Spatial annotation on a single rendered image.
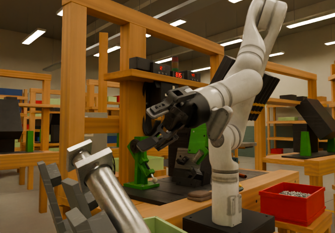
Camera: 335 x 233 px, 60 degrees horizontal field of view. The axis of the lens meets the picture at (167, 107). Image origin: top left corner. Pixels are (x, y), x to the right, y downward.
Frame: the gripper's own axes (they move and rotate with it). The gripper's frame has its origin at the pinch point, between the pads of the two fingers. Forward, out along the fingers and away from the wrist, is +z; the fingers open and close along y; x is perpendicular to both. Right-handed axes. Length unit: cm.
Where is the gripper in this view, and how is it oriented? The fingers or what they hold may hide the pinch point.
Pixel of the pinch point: (145, 131)
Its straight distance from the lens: 53.9
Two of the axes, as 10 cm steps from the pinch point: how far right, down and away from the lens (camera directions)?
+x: 6.5, 6.2, -4.5
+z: -7.2, 3.1, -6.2
